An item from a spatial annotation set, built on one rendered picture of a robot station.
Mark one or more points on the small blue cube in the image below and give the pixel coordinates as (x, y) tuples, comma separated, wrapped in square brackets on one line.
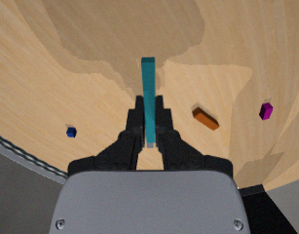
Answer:
[(71, 132)]

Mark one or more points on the small magenta block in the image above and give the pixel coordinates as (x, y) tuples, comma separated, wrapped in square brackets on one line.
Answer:
[(265, 111)]

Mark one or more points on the turquoise rod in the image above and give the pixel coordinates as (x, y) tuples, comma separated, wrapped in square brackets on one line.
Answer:
[(148, 84)]

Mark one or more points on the orange rod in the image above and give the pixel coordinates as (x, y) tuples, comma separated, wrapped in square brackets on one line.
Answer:
[(205, 119)]

